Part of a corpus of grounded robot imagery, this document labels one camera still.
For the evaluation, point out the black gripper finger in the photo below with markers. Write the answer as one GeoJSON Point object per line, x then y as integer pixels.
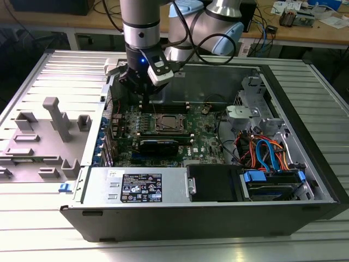
{"type": "Point", "coordinates": [128, 77]}

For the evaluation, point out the silver CPU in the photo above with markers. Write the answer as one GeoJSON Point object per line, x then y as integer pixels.
{"type": "Point", "coordinates": [174, 125]}

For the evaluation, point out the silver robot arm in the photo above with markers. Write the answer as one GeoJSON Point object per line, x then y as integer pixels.
{"type": "Point", "coordinates": [140, 16]}

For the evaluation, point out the black RAM slot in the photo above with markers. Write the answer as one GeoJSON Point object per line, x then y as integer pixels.
{"type": "Point", "coordinates": [169, 102]}
{"type": "Point", "coordinates": [169, 108]}
{"type": "Point", "coordinates": [169, 111]}
{"type": "Point", "coordinates": [169, 105]}

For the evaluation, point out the CPU socket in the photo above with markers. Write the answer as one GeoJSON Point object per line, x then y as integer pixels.
{"type": "Point", "coordinates": [163, 131]}

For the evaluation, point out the black plastic bay cover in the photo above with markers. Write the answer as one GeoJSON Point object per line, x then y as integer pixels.
{"type": "Point", "coordinates": [212, 185]}

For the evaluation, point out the grey plastic case latch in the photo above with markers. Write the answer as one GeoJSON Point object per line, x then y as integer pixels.
{"type": "Point", "coordinates": [110, 68]}

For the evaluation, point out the silver port block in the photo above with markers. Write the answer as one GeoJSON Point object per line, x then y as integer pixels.
{"type": "Point", "coordinates": [116, 127]}
{"type": "Point", "coordinates": [117, 118]}

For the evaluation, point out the blue card retention clip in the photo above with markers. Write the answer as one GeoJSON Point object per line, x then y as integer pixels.
{"type": "Point", "coordinates": [95, 161]}
{"type": "Point", "coordinates": [98, 148]}
{"type": "Point", "coordinates": [101, 135]}
{"type": "Point", "coordinates": [103, 124]}

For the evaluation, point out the green RAM stick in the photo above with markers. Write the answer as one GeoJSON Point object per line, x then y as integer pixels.
{"type": "Point", "coordinates": [163, 135]}

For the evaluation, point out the black graphics card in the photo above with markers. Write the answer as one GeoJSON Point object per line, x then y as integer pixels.
{"type": "Point", "coordinates": [158, 149]}

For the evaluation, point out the silver coin cell battery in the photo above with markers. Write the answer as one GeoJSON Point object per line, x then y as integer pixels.
{"type": "Point", "coordinates": [205, 110]}

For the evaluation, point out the wooden desk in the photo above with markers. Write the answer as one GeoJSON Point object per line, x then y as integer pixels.
{"type": "Point", "coordinates": [54, 20]}

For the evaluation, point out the green motherboard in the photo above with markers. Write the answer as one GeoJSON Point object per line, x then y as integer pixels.
{"type": "Point", "coordinates": [201, 131]}

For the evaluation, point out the black monitor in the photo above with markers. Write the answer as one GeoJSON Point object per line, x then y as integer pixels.
{"type": "Point", "coordinates": [54, 6]}

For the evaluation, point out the silver power supply unit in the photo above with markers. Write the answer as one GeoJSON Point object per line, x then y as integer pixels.
{"type": "Point", "coordinates": [98, 185]}

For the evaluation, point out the grey plastic parts rack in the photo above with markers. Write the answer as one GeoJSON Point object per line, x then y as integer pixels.
{"type": "Point", "coordinates": [41, 152]}

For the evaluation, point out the blue plastic case latch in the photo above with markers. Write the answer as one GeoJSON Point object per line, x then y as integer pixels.
{"type": "Point", "coordinates": [65, 189]}

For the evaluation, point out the small black box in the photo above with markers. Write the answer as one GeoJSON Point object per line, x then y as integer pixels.
{"type": "Point", "coordinates": [271, 29]}

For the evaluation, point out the perforated metal drive cage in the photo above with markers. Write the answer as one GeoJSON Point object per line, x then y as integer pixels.
{"type": "Point", "coordinates": [272, 125]}

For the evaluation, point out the white printed card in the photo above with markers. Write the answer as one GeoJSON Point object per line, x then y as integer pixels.
{"type": "Point", "coordinates": [283, 6]}

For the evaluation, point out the black and silver PC case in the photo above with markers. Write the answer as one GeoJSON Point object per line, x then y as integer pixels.
{"type": "Point", "coordinates": [191, 223]}

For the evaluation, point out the copper coil part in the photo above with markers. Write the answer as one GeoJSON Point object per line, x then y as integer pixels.
{"type": "Point", "coordinates": [287, 17]}

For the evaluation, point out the bare circuit board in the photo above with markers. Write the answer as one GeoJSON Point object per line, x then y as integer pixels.
{"type": "Point", "coordinates": [305, 19]}

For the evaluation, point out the hard disk in blue carrier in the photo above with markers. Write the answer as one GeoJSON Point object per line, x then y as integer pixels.
{"type": "Point", "coordinates": [272, 188]}

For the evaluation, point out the white papers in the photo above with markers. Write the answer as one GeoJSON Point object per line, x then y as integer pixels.
{"type": "Point", "coordinates": [335, 21]}

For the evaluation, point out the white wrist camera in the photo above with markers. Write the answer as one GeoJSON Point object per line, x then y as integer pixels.
{"type": "Point", "coordinates": [161, 76]}

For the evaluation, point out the silver bracket with round hole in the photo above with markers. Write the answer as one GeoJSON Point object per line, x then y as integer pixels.
{"type": "Point", "coordinates": [237, 116]}

